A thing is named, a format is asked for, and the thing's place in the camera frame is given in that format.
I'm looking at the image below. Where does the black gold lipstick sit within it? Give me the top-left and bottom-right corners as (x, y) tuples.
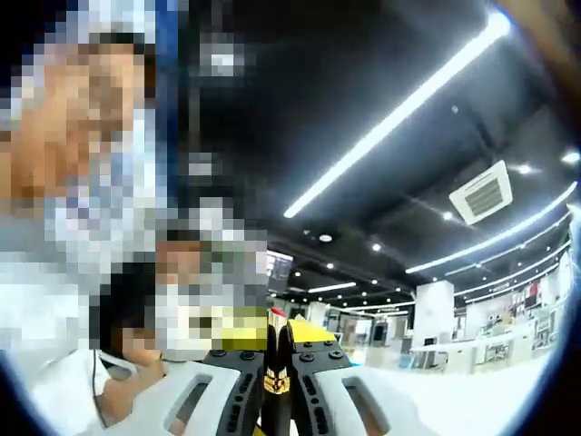
(261, 307), (294, 436)

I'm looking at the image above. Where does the row of white office desks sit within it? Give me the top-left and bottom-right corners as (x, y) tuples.
(409, 330), (535, 374)

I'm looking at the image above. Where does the person's white shirt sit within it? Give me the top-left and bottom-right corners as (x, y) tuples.
(26, 348), (137, 432)

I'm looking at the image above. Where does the curved ceiling light strip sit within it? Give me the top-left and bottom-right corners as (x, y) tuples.
(405, 181), (578, 275)

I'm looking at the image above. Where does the ceiling air conditioner vent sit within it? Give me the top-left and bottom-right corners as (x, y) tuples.
(448, 159), (514, 226)

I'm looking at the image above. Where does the long straight ceiling light strip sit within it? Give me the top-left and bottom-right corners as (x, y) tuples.
(283, 11), (512, 219)

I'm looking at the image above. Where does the wall-mounted display screen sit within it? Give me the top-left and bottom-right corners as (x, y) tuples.
(266, 252), (294, 292)

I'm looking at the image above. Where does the thin black cable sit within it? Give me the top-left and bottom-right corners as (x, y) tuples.
(89, 349), (109, 429)

